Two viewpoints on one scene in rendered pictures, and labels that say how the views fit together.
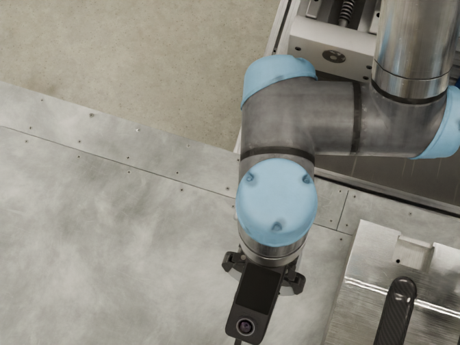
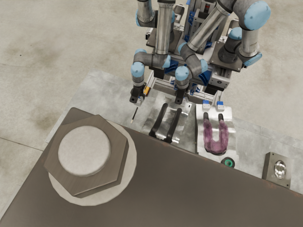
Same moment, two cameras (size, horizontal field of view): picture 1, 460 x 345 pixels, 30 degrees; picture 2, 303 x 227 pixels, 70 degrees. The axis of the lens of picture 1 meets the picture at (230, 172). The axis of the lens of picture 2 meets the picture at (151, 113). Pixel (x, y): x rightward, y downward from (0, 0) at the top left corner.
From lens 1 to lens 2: 0.59 m
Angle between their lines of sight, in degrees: 7
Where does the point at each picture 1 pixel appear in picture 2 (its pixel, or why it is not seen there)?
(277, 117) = (139, 56)
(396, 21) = (158, 39)
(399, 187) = not seen: hidden behind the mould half
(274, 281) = (138, 91)
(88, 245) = (107, 97)
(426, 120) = (163, 58)
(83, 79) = not seen: hidden behind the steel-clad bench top
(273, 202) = (136, 67)
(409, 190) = not seen: hidden behind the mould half
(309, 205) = (142, 68)
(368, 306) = (158, 107)
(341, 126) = (149, 59)
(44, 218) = (99, 92)
